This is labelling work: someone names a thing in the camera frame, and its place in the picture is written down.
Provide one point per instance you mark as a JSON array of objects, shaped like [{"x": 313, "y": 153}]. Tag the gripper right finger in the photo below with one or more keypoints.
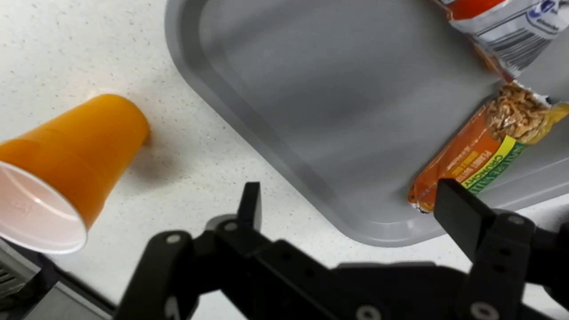
[{"x": 489, "y": 240}]

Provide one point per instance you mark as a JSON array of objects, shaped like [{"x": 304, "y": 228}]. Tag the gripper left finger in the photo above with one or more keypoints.
[{"x": 249, "y": 249}]

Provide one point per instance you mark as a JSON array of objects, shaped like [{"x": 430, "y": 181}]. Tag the orange granola bar packet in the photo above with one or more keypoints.
[{"x": 484, "y": 146}]

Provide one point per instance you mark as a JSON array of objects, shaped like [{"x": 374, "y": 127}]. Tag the grey plastic tray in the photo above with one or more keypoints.
[{"x": 338, "y": 115}]

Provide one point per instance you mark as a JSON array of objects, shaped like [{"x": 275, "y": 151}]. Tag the orange plastic cup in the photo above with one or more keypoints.
[{"x": 75, "y": 151}]

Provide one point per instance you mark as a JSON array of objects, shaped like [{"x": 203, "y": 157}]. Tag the silver and orange snack packet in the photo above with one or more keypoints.
[{"x": 506, "y": 26}]

